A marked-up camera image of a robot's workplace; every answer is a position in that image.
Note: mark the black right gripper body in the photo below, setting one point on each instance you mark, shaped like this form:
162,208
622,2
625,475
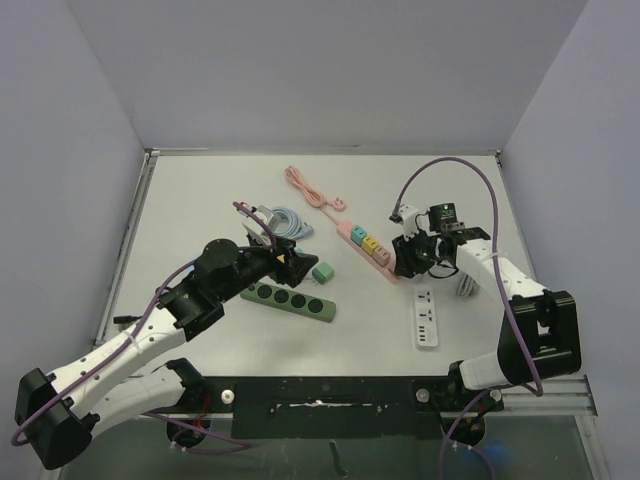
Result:
409,255

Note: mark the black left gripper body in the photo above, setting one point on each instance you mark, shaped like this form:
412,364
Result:
262,260

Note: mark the pink USB charger plug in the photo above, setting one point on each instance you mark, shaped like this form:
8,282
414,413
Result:
381,256

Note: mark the yellow USB charger plug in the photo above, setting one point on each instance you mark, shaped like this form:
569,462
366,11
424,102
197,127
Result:
369,245

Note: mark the teal USB charger plug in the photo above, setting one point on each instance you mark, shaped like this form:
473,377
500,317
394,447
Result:
358,234

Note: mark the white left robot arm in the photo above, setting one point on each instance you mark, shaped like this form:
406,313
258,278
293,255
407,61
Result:
59,413

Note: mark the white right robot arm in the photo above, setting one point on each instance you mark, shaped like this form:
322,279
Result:
539,334

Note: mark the mint green charger plug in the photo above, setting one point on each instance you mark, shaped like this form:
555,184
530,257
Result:
322,273

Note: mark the green power strip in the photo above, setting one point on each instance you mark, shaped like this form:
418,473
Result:
290,301

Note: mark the white power strip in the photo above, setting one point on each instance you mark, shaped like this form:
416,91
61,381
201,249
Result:
425,319

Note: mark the pink power strip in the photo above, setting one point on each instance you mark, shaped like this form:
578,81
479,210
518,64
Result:
343,229

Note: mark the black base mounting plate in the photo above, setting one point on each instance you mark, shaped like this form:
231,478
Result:
330,407

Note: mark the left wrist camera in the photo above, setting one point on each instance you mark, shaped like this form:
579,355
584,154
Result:
260,223

